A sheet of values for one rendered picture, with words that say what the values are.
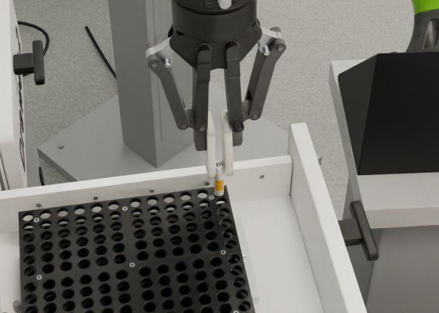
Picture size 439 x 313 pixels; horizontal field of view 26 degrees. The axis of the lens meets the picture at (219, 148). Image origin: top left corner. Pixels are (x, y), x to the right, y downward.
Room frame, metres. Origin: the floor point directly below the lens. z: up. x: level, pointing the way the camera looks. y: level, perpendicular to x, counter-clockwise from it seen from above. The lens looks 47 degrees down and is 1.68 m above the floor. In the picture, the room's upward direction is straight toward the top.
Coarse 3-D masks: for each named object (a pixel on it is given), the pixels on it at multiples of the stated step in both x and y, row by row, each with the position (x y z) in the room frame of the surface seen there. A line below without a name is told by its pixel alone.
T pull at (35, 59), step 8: (40, 40) 0.89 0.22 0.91; (40, 48) 0.88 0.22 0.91; (16, 56) 0.86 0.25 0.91; (24, 56) 0.86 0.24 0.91; (32, 56) 0.87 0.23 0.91; (40, 56) 0.86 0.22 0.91; (16, 64) 0.85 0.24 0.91; (24, 64) 0.85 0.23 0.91; (32, 64) 0.85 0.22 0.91; (40, 64) 0.85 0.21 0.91; (16, 72) 0.84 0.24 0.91; (24, 72) 0.84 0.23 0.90; (32, 72) 0.85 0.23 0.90; (40, 72) 0.84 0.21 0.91; (40, 80) 0.82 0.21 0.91
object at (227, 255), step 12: (228, 204) 0.64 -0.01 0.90; (216, 216) 0.63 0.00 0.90; (228, 216) 0.63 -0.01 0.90; (228, 228) 0.61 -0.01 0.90; (228, 240) 0.60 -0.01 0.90; (228, 252) 0.58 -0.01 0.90; (240, 252) 0.58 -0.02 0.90; (228, 264) 0.56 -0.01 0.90; (240, 264) 0.56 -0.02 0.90; (240, 276) 0.55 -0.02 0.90; (240, 288) 0.54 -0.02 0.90; (240, 300) 0.52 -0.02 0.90; (252, 300) 0.52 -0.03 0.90; (240, 312) 0.51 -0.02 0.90; (252, 312) 0.51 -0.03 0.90
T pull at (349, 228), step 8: (352, 208) 0.63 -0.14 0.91; (360, 208) 0.63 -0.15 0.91; (352, 216) 0.62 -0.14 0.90; (360, 216) 0.62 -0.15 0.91; (344, 224) 0.61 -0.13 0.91; (352, 224) 0.61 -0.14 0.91; (360, 224) 0.61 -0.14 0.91; (368, 224) 0.61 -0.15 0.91; (344, 232) 0.60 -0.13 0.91; (352, 232) 0.60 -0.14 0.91; (360, 232) 0.60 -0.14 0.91; (368, 232) 0.60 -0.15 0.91; (344, 240) 0.59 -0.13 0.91; (352, 240) 0.59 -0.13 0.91; (360, 240) 0.59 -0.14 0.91; (368, 240) 0.58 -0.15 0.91; (368, 248) 0.58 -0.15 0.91; (376, 248) 0.58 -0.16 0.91; (368, 256) 0.57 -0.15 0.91; (376, 256) 0.57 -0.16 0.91
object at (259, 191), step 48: (0, 192) 0.66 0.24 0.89; (48, 192) 0.66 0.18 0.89; (96, 192) 0.67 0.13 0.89; (144, 192) 0.68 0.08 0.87; (240, 192) 0.70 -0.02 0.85; (288, 192) 0.71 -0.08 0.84; (0, 240) 0.64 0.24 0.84; (288, 240) 0.64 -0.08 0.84; (0, 288) 0.58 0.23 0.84; (288, 288) 0.58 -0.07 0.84
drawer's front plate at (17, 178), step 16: (0, 0) 0.95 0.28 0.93; (0, 16) 0.92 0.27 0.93; (0, 32) 0.89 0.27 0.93; (0, 48) 0.86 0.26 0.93; (16, 48) 0.92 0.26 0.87; (0, 64) 0.83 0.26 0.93; (0, 80) 0.80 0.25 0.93; (16, 80) 0.85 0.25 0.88; (0, 96) 0.78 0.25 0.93; (16, 96) 0.82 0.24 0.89; (0, 112) 0.75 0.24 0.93; (16, 112) 0.79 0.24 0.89; (0, 128) 0.73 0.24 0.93; (16, 128) 0.76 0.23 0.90; (0, 144) 0.71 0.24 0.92; (16, 144) 0.73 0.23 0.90; (16, 160) 0.71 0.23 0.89; (16, 176) 0.71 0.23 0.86
